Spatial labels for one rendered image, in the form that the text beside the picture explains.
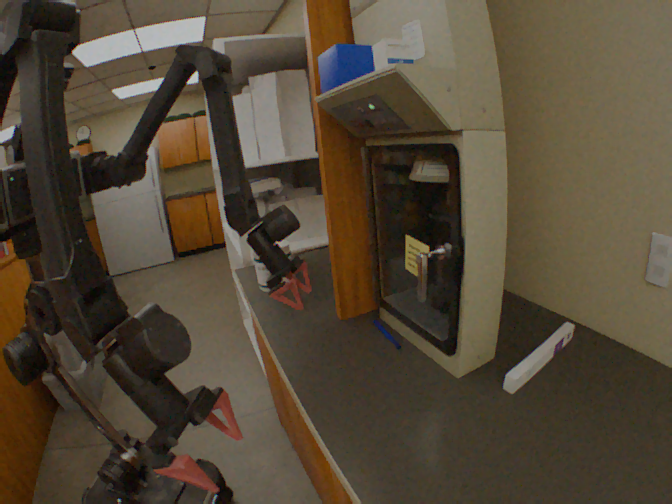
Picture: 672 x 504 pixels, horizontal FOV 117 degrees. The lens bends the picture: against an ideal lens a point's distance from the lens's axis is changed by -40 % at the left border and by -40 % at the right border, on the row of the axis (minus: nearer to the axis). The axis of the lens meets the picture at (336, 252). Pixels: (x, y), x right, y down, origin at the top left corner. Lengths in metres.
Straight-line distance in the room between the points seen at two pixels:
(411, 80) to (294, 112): 1.41
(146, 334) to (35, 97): 0.28
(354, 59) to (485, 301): 0.52
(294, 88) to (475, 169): 1.45
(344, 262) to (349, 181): 0.21
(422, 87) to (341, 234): 0.48
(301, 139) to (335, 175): 1.05
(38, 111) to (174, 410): 0.37
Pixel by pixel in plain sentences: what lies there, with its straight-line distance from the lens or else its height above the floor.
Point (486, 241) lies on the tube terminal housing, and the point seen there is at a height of 1.22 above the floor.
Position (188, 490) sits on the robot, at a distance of 1.52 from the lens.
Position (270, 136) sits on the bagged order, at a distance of 1.73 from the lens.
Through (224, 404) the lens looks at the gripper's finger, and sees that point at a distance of 0.46.
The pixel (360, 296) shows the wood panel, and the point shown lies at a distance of 0.94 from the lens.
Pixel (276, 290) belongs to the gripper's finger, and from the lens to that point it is 0.77.
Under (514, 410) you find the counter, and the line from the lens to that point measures 0.67.
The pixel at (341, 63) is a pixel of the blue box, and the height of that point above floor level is 1.56.
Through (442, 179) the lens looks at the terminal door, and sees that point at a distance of 0.58.
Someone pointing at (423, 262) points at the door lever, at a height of 1.19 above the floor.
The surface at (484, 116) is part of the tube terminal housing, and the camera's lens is 0.59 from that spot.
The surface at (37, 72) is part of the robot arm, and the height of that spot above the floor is 1.55.
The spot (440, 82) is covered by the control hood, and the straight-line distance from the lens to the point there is 0.53.
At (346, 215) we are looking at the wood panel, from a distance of 0.85.
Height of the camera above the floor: 1.40
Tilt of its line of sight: 18 degrees down
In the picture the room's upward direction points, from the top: 6 degrees counter-clockwise
